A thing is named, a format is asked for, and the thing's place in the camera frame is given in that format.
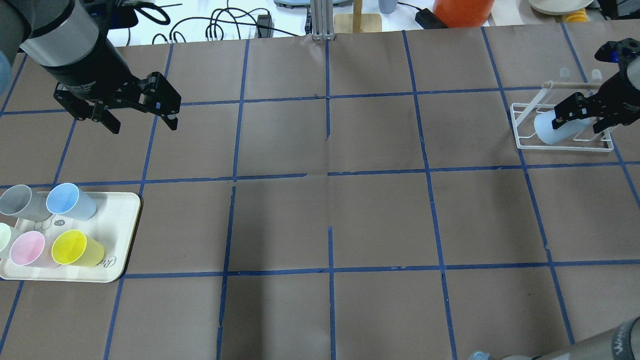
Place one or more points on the white wire cup rack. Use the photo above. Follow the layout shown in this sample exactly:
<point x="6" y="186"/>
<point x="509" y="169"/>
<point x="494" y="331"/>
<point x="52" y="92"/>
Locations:
<point x="532" y="121"/>

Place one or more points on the beige plate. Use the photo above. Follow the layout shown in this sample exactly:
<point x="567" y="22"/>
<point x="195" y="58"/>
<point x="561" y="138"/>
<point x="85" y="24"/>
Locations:
<point x="558" y="7"/>

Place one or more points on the blue cup on desk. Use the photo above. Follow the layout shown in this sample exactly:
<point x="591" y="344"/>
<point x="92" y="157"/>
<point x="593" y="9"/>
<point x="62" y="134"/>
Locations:
<point x="387" y="7"/>

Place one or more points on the pale blue plastic cup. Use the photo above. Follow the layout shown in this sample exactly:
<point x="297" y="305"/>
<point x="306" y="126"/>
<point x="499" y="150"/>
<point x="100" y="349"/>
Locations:
<point x="543" y="126"/>

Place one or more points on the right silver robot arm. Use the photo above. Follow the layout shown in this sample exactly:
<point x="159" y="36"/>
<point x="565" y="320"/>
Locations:
<point x="625" y="53"/>

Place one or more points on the grey plastic cup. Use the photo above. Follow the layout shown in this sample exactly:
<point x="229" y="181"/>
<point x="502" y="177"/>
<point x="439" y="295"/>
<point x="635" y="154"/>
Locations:
<point x="22" y="202"/>

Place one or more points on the aluminium frame post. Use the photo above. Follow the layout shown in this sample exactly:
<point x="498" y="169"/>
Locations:
<point x="322" y="20"/>

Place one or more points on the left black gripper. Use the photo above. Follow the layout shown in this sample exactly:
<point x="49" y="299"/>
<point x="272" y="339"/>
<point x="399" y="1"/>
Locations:
<point x="97" y="70"/>

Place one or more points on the orange bucket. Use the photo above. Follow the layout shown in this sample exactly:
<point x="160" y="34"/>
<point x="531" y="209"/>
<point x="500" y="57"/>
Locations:
<point x="463" y="13"/>

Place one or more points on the cream plastic cup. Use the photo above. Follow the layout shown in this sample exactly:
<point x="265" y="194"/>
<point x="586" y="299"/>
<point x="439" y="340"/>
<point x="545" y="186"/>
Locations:
<point x="6" y="238"/>

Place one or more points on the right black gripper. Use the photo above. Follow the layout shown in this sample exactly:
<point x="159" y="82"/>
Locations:
<point x="616" y="84"/>

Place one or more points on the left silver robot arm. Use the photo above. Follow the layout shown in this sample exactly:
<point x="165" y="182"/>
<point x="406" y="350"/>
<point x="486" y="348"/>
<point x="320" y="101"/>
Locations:
<point x="51" y="32"/>

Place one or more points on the yellow plastic cup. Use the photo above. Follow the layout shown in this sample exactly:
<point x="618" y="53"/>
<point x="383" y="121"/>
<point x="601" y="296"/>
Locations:
<point x="75" y="248"/>

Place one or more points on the cream serving tray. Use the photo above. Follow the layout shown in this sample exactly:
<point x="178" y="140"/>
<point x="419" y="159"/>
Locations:
<point x="113" y="226"/>

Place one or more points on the pink plastic cup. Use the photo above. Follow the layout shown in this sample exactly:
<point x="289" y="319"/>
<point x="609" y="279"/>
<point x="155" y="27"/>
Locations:
<point x="33" y="249"/>

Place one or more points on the wooden mug tree stand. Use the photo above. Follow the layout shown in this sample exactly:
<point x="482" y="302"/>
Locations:
<point x="357" y="22"/>

